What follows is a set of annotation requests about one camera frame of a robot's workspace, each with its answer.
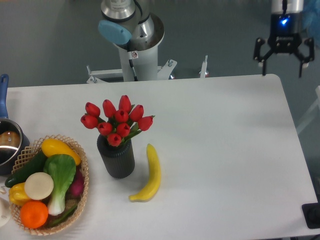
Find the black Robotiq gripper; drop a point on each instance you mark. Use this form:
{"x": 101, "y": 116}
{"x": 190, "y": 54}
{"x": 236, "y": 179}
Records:
{"x": 286, "y": 32}

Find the red tulip bouquet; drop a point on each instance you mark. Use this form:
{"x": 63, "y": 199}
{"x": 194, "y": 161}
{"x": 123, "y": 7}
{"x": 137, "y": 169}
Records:
{"x": 117, "y": 125}

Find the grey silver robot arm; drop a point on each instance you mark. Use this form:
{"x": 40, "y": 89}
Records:
{"x": 121, "y": 17}

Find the dark grey ribbed vase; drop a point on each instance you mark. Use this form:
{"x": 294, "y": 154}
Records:
{"x": 119, "y": 161}

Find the blue plastic bag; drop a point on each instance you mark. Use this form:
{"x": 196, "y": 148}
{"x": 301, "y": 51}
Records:
{"x": 311, "y": 20}

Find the black device at edge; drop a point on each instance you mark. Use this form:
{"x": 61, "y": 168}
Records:
{"x": 311, "y": 213}

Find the yellow banana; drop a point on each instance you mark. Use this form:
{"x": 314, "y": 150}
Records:
{"x": 154, "y": 180}

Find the purple red sweet potato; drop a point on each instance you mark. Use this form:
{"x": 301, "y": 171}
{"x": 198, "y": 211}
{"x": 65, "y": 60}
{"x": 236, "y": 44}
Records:
{"x": 77, "y": 186}

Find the green bok choy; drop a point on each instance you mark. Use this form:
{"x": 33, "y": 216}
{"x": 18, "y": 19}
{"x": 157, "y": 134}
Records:
{"x": 62, "y": 169}

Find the yellow squash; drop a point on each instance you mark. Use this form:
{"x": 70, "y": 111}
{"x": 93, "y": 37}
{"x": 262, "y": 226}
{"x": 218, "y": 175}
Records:
{"x": 52, "y": 146}

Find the woven wicker basket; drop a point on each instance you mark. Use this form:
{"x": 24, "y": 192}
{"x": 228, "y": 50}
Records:
{"x": 26, "y": 155}

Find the dark green cucumber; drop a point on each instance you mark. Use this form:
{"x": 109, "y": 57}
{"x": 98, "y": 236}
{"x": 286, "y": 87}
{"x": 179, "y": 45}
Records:
{"x": 35, "y": 165}

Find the green chili pepper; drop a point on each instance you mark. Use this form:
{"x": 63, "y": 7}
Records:
{"x": 63, "y": 217}

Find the blue saucepan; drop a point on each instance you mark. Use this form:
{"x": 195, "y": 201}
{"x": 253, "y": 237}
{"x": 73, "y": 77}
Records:
{"x": 12, "y": 138}

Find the orange mandarin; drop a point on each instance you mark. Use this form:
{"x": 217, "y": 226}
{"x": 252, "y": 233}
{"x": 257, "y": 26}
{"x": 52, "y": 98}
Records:
{"x": 34, "y": 214}

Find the yellow bell pepper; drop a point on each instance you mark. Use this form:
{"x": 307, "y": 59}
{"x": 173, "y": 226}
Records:
{"x": 17, "y": 194}

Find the white garlic piece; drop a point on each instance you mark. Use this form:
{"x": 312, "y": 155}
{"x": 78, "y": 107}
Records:
{"x": 3, "y": 190}

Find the white round object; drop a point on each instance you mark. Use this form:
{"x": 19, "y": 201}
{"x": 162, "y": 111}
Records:
{"x": 5, "y": 212}

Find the white frame at right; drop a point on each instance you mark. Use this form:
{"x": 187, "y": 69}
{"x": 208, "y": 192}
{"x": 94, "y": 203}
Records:
{"x": 310, "y": 113}

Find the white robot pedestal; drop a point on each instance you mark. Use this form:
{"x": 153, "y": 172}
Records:
{"x": 140, "y": 64}

